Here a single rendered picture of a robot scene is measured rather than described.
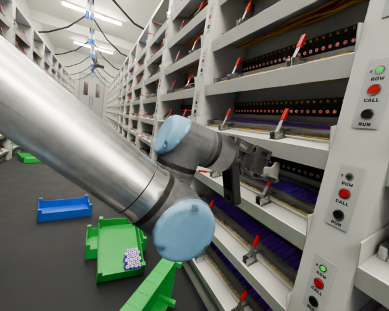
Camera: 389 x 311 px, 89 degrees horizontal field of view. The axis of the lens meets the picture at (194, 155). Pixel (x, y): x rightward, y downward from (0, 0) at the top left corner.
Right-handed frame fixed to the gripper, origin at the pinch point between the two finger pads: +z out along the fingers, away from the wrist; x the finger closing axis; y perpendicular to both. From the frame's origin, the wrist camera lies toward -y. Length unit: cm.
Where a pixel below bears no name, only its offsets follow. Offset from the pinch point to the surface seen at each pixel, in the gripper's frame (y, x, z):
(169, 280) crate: -54, 26, -4
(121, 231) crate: -57, 66, -18
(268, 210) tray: -7.9, -3.7, -2.1
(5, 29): 47, 254, -152
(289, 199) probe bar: -3.0, -5.2, 2.7
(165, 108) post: 22, 115, -5
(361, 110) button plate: 18.3, -19.7, -9.2
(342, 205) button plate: 0.8, -20.9, -5.4
